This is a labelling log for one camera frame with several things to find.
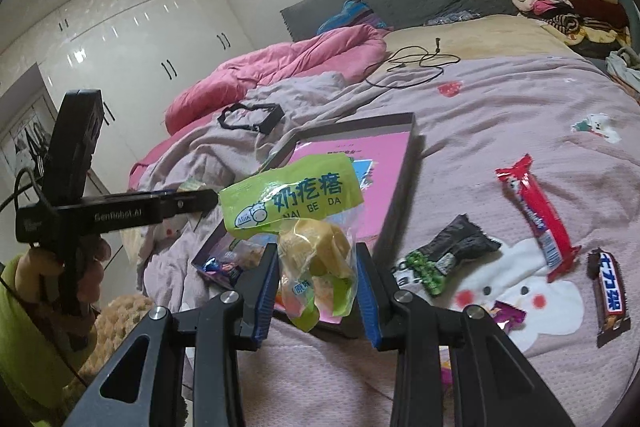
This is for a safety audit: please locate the green milk snack bag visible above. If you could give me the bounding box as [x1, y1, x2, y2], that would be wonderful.
[219, 153, 363, 332]

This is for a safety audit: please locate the person's hand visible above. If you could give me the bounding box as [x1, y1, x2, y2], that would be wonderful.
[13, 235, 113, 318]

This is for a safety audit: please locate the purple biscuit snack pack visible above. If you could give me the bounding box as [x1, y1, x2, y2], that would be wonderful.
[489, 300, 526, 334]

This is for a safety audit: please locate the dark green pea snack pack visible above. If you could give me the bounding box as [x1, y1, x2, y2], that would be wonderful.
[392, 215, 502, 297]

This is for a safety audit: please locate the brown Snickers bar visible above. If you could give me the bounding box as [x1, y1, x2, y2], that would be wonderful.
[587, 247, 631, 348]

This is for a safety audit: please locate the red wrapped snack bar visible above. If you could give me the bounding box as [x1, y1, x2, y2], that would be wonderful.
[496, 154, 582, 283]

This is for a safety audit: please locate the white wardrobe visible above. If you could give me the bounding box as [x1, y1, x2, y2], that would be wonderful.
[1, 0, 253, 193]

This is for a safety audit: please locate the mauve bed blanket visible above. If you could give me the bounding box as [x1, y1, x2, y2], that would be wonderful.
[137, 55, 639, 426]

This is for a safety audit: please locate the pink duvet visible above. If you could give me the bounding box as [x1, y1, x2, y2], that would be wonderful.
[128, 24, 388, 188]

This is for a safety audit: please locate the blue purple pillow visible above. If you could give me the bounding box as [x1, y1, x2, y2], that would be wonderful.
[316, 0, 388, 35]

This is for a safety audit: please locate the pile of folded clothes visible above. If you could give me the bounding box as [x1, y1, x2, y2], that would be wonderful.
[511, 0, 637, 60]

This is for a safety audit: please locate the black cable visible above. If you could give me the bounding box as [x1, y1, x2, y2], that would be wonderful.
[363, 37, 462, 90]

